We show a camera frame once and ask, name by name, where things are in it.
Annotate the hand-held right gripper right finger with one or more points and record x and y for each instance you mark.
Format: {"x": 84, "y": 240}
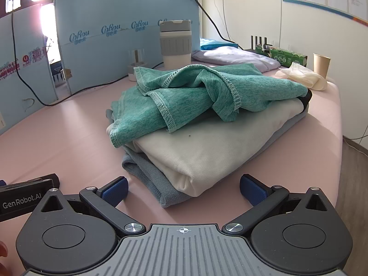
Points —
{"x": 253, "y": 189}

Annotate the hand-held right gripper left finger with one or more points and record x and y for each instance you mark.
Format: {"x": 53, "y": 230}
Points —
{"x": 115, "y": 191}

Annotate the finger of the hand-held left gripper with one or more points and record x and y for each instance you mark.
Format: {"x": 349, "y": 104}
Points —
{"x": 49, "y": 179}
{"x": 20, "y": 204}

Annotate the blue sweater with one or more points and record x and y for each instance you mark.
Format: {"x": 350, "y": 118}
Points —
{"x": 161, "y": 184}

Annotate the white polo shirt black collar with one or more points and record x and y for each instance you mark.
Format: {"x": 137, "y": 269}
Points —
{"x": 215, "y": 149}

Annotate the green t-shirt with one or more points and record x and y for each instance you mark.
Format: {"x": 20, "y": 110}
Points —
{"x": 187, "y": 97}

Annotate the person's left hand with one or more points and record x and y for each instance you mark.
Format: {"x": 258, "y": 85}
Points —
{"x": 3, "y": 250}

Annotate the labelled light blue cardboard box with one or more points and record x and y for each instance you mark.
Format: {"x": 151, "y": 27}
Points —
{"x": 17, "y": 92}

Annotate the white plug adapter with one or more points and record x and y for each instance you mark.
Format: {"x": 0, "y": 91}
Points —
{"x": 136, "y": 69}

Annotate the white soft package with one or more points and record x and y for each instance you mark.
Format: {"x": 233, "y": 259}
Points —
{"x": 230, "y": 56}

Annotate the green package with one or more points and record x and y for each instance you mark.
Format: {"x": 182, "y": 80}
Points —
{"x": 287, "y": 56}

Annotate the paper cup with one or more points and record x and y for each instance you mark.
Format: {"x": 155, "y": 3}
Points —
{"x": 322, "y": 64}

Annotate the black router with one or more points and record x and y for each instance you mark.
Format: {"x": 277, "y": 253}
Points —
{"x": 260, "y": 44}

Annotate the blue plastic package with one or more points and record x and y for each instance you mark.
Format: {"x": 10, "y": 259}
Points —
{"x": 215, "y": 43}

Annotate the white tumbler grey sleeve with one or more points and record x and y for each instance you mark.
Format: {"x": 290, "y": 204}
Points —
{"x": 176, "y": 46}

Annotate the plain light blue cardboard box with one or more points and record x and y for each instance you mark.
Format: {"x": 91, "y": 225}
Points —
{"x": 115, "y": 11}

